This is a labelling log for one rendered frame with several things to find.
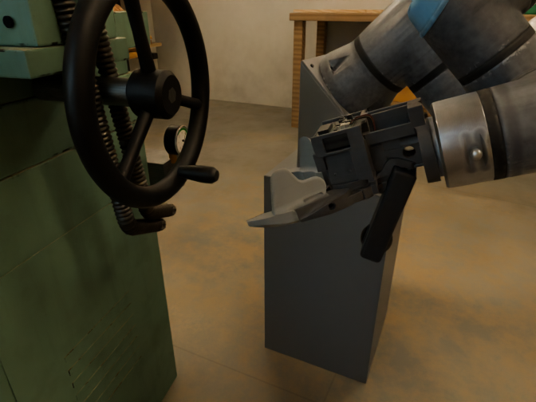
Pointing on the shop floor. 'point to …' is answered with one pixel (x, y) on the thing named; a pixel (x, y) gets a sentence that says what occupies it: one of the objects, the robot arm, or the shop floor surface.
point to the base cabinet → (78, 292)
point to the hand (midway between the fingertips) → (268, 200)
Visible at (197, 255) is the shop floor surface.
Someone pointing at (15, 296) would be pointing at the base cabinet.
